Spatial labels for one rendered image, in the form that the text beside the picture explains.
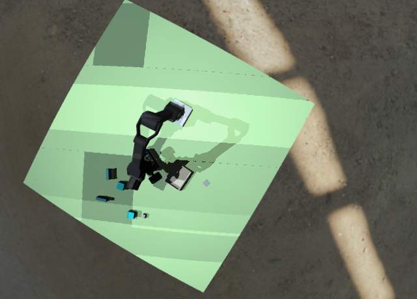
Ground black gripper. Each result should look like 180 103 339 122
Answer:
144 157 162 184

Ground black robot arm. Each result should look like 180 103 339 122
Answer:
127 102 185 190

